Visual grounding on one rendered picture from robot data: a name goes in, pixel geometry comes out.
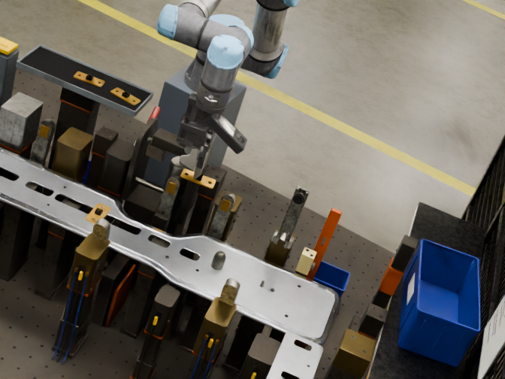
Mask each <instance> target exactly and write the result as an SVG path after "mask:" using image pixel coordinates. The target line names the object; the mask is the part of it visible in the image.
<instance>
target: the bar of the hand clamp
mask: <svg viewBox="0 0 505 379"><path fill-rule="evenodd" d="M309 193H310V191H309V190H308V189H305V188H303V187H301V186H297V187H296V189H295V192H294V194H293V197H292V200H291V201H290V204H289V207H288V209H287V212H286V215H285V216H284V219H283V222H282V224H281V227H280V230H279V232H278V234H277V237H276V239H275V242H274V243H275V244H277V242H278V241H279V238H280V236H281V233H282V231H283V230H285V231H287V232H289V236H288V238H287V240H286V243H285V245H284V248H287V246H288V244H289V241H290V239H291V237H292V234H293V232H294V230H295V227H296V225H297V222H298V219H299V217H300V215H301V212H302V210H303V208H304V205H305V202H306V200H307V197H308V195H309Z"/></svg>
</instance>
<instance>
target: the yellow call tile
mask: <svg viewBox="0 0 505 379"><path fill-rule="evenodd" d="M17 48H18V44H15V43H14V42H12V41H9V40H7V39H4V38H1V37H0V52H1V53H4V54H6V55H8V54H9V53H11V52H13V51H14V50H15V49H17Z"/></svg>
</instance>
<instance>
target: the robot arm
mask: <svg viewBox="0 0 505 379"><path fill-rule="evenodd" d="M221 1H222V0H182V2H181V3H180V5H179V6H178V7H177V6H176V5H166V6H164V7H163V9H162V12H161V13H160V15H159V19H158V22H157V27H156V29H157V32H158V33H159V34H160V35H162V36H164V37H166V38H169V39H170V40H171V41H172V40H173V41H177V42H179V43H181V44H185V45H187V46H189V47H192V48H195V49H196V50H197V53H196V56H195V58H194V60H193V61H192V63H191V64H190V66H189V67H188V68H187V69H186V72H185V74H184V78H183V81H184V83H185V85H187V86H188V88H190V89H191V90H192V93H191V95H190V97H189V99H188V102H187V103H188V105H187V109H186V113H185V115H183V116H182V118H183V120H182V118H181V123H180V128H179V132H178V134H177V140H176V141H178V142H180V143H183V144H184V145H186V146H185V149H184V151H185V153H186V154H188V155H182V156H180V162H181V163H182V164H184V165H185V166H186V167H188V168H190V169H192V170H193V171H194V177H193V178H194V179H196V178H198V177H199V176H200V175H201V173H202V171H203V170H204V167H205V164H206V161H207V158H208V156H209V153H210V149H211V147H212V145H213V142H214V140H215V138H216V134H217V135H218V136H219V137H220V138H221V139H222V140H223V141H224V142H225V143H226V144H227V145H228V146H229V147H230V148H231V149H232V150H233V151H234V152H235V153H236V154H239V153H240V152H242V151H243V150H244V148H245V146H246V142H247V139H246V138H245V137H244V136H243V135H242V134H241V133H240V132H239V131H238V129H237V128H236V127H235V126H234V125H233V124H232V123H231V122H230V121H229V120H228V119H227V118H226V117H225V116H224V115H223V114H222V113H223V112H224V111H225V109H226V105H227V104H228V101H229V99H230V96H231V91H232V88H233V86H234V82H235V79H236V76H237V72H238V70H239V68H243V69H245V70H247V71H251V72H253V73H255V74H258V75H261V76H262V77H266V78H269V79H274V78H275V77H276V76H277V75H278V73H279V71H280V68H281V66H282V64H283V62H284V60H285V58H286V55H287V53H288V51H289V45H287V44H286V43H284V41H283V37H282V36H281V35H282V31H283V26H284V22H285V18H286V13H287V9H289V8H290V7H295V6H297V5H298V3H299V1H300V0H256V2H257V6H256V15H255V19H254V23H253V28H252V30H251V31H250V30H249V28H247V27H246V26H245V25H244V22H243V20H240V19H239V18H238V17H234V16H232V15H227V14H217V15H213V16H211V14H212V13H213V12H214V10H215V9H216V7H217V6H218V4H219V3H220V2H221Z"/></svg>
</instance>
